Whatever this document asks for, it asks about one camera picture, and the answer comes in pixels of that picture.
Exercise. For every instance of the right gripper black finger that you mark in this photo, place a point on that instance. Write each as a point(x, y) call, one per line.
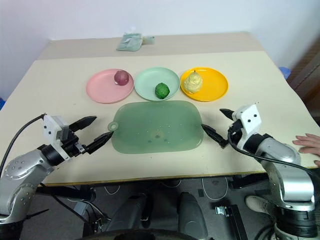
point(215, 135)
point(227, 113)

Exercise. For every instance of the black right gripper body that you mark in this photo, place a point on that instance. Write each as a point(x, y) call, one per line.
point(234, 130)

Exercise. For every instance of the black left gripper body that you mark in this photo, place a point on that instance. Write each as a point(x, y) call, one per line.
point(73, 147)

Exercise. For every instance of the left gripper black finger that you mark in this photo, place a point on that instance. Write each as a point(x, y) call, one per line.
point(98, 141)
point(83, 122)

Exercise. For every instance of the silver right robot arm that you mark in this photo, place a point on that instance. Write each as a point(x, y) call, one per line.
point(287, 185)

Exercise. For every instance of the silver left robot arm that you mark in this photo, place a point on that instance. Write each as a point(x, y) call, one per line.
point(20, 175)

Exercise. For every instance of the yellow plate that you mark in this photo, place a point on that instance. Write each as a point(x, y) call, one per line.
point(215, 85)

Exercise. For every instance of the pink plate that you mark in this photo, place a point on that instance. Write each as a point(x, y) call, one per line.
point(102, 88)

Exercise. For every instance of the light green plate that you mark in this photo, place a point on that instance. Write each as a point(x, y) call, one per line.
point(150, 80)

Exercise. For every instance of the person's bare hand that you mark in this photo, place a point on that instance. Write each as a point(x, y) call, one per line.
point(311, 143)

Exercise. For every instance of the pale yellow pear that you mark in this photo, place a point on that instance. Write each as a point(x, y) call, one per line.
point(192, 83)

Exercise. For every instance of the purple red onion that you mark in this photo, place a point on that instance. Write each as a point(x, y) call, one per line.
point(121, 77)

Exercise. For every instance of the translucent green silicone mat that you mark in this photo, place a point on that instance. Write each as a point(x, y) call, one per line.
point(156, 125)

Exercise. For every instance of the green lime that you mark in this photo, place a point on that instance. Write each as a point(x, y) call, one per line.
point(162, 91)

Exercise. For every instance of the blue plastic object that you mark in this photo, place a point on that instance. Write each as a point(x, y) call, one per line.
point(284, 72)
point(2, 102)

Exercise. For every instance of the dark grey robot leg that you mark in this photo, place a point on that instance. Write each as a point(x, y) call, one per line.
point(191, 212)
point(130, 212)

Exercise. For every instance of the white shoe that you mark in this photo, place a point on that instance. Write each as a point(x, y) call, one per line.
point(260, 205)

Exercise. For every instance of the green fabric pouch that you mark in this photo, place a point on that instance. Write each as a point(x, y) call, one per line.
point(129, 42)

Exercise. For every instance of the brown wooden door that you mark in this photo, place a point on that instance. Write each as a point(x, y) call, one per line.
point(307, 67)

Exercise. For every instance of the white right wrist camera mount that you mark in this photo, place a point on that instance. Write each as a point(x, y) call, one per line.
point(248, 117)

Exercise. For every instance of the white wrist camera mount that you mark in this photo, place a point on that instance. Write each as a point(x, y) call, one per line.
point(51, 127)
point(248, 117)

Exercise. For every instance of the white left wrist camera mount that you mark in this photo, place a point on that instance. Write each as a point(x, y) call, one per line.
point(51, 127)

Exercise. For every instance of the black table frame bar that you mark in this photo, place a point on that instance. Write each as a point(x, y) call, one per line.
point(247, 182)
point(67, 192)

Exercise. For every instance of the black metal floor bracket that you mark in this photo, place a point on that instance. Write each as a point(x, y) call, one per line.
point(231, 217)

